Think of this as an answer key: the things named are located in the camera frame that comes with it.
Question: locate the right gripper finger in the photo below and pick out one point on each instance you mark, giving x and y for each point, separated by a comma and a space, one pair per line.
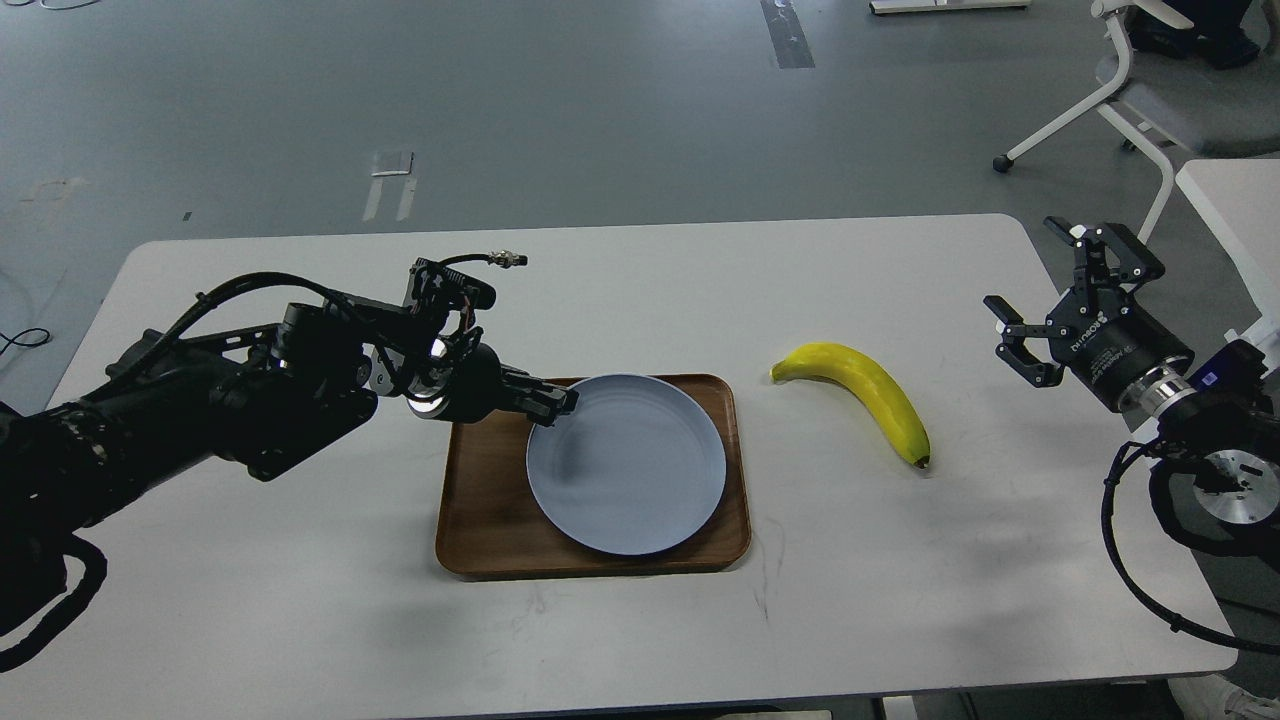
1012, 348
1107, 256

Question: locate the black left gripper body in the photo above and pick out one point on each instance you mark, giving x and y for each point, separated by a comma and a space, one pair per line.
476, 388

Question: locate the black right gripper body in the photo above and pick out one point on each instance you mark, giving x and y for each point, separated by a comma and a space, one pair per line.
1112, 344

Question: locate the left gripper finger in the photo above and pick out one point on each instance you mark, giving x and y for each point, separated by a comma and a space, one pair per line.
517, 385
541, 413

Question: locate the light blue plate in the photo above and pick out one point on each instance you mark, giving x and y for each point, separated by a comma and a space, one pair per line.
637, 468

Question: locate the yellow banana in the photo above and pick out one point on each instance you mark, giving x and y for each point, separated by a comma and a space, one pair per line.
871, 385

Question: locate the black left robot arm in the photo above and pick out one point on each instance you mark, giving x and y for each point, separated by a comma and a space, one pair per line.
266, 370

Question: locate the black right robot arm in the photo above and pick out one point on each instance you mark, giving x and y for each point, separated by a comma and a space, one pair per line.
1214, 482

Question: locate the brown wooden tray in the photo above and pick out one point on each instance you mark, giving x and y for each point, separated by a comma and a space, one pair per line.
489, 526

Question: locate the white side table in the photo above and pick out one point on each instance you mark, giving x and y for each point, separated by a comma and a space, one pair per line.
1238, 199

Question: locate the white office chair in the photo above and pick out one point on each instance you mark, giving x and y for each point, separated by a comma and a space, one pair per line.
1155, 102

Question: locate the white shoe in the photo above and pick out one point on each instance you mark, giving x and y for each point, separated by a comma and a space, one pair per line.
1215, 697

